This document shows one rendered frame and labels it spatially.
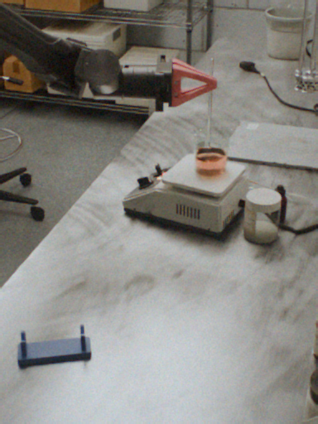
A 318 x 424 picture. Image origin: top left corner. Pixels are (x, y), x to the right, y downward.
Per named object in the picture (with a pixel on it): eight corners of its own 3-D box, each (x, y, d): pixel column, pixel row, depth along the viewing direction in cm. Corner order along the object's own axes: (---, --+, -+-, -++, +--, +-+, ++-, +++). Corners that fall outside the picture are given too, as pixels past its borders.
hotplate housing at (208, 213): (121, 213, 130) (119, 174, 126) (154, 184, 140) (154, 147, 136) (230, 243, 121) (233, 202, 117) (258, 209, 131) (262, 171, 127)
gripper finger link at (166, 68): (217, 58, 116) (160, 57, 116) (219, 72, 110) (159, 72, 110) (215, 97, 119) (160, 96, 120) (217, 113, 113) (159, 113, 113)
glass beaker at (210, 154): (189, 180, 123) (190, 135, 119) (195, 164, 128) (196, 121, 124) (228, 183, 122) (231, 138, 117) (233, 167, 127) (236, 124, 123)
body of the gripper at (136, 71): (168, 54, 118) (124, 53, 118) (166, 74, 109) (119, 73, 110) (168, 90, 122) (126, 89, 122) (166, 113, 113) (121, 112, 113)
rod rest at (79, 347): (17, 365, 95) (15, 345, 93) (17, 349, 97) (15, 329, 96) (92, 357, 96) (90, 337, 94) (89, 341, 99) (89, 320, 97)
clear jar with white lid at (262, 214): (270, 225, 126) (274, 185, 122) (282, 243, 121) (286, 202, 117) (238, 229, 125) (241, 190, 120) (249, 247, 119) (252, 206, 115)
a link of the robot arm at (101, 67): (67, 40, 118) (50, 89, 118) (55, 18, 107) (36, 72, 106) (133, 63, 118) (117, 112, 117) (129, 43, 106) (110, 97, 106)
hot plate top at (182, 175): (158, 183, 123) (158, 178, 123) (188, 156, 132) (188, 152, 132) (220, 198, 118) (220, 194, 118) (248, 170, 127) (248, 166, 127)
